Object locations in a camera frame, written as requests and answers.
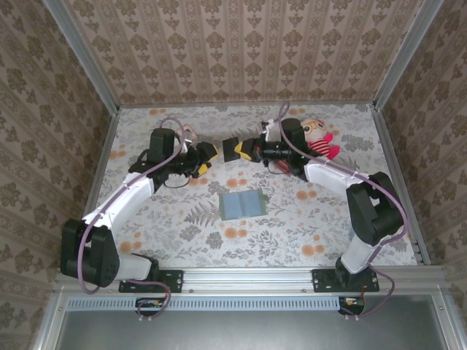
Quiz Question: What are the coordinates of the grey metal panel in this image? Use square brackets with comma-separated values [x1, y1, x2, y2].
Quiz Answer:
[32, 287, 467, 350]

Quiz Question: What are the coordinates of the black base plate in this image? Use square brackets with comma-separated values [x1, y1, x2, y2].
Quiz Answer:
[312, 268, 380, 294]
[118, 268, 184, 294]

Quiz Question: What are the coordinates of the blue green card holder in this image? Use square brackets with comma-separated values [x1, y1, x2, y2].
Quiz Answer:
[218, 189, 269, 222]

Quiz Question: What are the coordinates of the aluminium front rail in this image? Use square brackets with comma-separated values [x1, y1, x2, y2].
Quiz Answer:
[54, 265, 448, 292]

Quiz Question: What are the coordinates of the grey slotted cable duct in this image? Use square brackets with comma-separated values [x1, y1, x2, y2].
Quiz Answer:
[67, 295, 346, 311]

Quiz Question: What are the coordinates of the aluminium back rail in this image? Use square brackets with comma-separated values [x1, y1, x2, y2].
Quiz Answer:
[118, 101, 377, 109]

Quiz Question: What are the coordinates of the aluminium frame post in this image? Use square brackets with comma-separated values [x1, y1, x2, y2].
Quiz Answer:
[43, 0, 121, 114]
[371, 0, 444, 110]

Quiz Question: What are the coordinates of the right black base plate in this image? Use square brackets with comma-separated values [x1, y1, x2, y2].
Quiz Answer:
[312, 268, 380, 294]

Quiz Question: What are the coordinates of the floral table cover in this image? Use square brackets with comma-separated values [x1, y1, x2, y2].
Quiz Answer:
[78, 104, 419, 269]

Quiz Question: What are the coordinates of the left black camera cable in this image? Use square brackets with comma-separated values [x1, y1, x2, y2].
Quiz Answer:
[162, 174, 190, 189]

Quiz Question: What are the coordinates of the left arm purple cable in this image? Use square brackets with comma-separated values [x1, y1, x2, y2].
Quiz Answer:
[74, 116, 194, 324]

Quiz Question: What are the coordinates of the aluminium side rail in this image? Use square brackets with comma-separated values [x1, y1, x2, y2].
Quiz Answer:
[69, 107, 121, 267]
[370, 105, 431, 265]

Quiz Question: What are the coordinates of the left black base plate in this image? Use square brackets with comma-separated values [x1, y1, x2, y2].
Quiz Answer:
[118, 268, 184, 294]

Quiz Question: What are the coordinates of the small pink card pack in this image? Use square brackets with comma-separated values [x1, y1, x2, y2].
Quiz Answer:
[180, 123, 198, 144]

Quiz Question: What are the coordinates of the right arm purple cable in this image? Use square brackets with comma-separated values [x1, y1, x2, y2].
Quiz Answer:
[279, 101, 409, 322]

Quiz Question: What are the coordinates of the black controller board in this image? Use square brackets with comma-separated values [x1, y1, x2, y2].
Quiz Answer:
[134, 297, 165, 317]
[337, 295, 366, 316]

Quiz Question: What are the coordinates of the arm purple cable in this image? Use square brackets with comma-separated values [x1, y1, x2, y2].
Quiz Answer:
[74, 116, 194, 324]
[279, 101, 409, 322]

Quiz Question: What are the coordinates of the pink striped plush toy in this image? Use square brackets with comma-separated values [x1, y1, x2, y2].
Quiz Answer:
[301, 118, 341, 160]

